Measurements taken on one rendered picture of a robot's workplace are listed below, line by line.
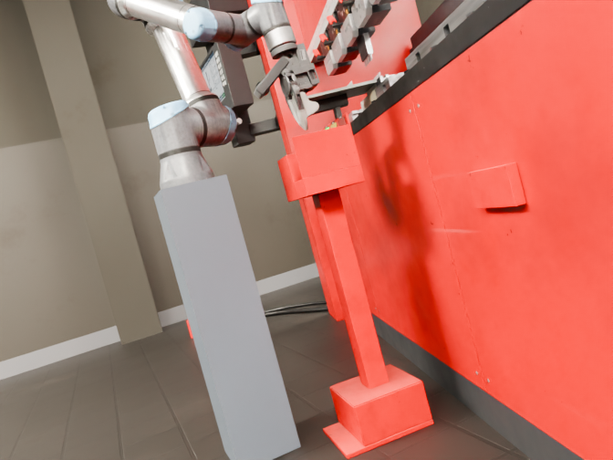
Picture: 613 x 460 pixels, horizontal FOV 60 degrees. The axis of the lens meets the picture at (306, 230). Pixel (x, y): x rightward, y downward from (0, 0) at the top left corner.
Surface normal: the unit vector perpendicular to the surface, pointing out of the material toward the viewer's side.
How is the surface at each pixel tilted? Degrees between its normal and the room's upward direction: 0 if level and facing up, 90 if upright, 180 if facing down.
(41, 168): 90
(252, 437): 90
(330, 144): 90
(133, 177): 90
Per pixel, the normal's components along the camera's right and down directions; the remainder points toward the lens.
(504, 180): -0.96, 0.26
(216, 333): 0.36, -0.05
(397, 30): 0.12, 0.01
